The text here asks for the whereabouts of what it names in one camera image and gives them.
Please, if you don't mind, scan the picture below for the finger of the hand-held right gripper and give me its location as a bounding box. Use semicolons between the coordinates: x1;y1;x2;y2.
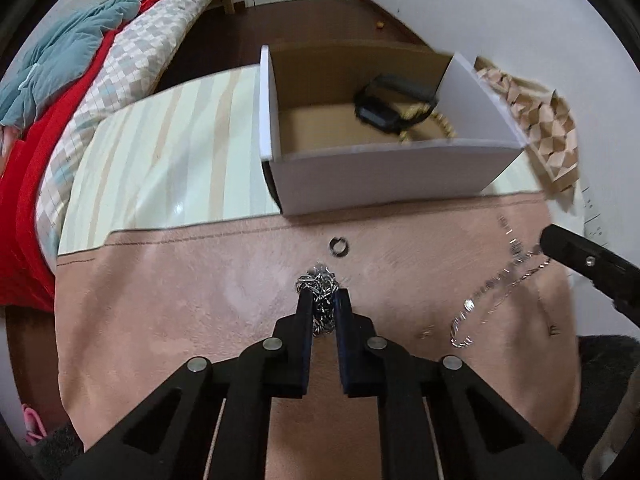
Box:
541;224;640;318

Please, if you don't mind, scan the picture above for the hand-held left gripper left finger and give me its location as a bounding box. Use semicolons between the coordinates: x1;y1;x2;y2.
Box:
61;287;314;480

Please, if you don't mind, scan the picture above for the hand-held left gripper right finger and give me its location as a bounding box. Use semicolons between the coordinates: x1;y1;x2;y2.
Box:
334;287;585;480

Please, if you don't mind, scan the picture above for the silver chain bracelet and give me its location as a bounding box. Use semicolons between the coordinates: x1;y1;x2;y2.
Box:
294;261;343;337

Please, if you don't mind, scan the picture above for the thin silver necklace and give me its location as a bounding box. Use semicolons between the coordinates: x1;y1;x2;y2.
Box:
449;215;554;349

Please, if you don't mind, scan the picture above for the white cardboard box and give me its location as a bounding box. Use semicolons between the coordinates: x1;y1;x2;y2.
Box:
259;44;537;216

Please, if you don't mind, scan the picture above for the pink suede mat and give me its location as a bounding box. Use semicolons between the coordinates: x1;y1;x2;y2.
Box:
55;191;585;480

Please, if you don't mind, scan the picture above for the dark grey fuzzy cushion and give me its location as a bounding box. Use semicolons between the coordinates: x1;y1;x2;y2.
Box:
567;334;640;473

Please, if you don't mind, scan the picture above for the brown honeycomb packing paper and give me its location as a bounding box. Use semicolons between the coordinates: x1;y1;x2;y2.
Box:
473;56;581;207

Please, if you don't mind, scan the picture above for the striped cream table cover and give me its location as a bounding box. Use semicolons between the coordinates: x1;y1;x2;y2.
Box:
58;66;282;256

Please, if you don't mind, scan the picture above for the black smartwatch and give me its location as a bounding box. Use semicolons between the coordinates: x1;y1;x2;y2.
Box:
353;74;439;135

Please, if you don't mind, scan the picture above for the pink slipper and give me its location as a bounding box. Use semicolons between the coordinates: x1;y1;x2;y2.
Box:
22;404;45;447

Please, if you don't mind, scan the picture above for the checkered beige quilt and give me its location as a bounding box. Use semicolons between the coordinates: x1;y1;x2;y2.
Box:
34;0;232;267

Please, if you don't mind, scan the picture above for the teal blanket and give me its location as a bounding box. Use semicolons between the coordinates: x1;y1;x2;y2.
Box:
0;0;222;129

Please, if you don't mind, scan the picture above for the gold beaded bracelet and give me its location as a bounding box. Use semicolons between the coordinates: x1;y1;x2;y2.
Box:
399;110;458;145

